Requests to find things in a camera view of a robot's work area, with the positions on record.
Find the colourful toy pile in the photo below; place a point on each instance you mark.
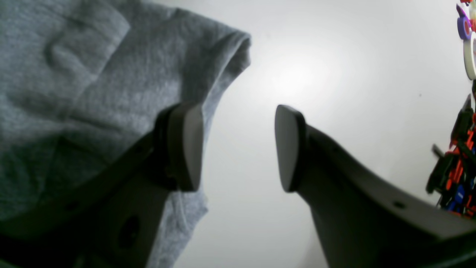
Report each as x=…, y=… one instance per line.
x=454, y=175

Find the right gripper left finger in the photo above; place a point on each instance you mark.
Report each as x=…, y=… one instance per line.
x=112, y=221

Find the grey T-shirt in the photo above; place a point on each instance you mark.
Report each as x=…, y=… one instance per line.
x=83, y=80

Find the white tape roll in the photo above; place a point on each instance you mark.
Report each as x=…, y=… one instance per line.
x=469, y=56

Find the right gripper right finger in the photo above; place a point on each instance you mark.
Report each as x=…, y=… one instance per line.
x=362, y=221

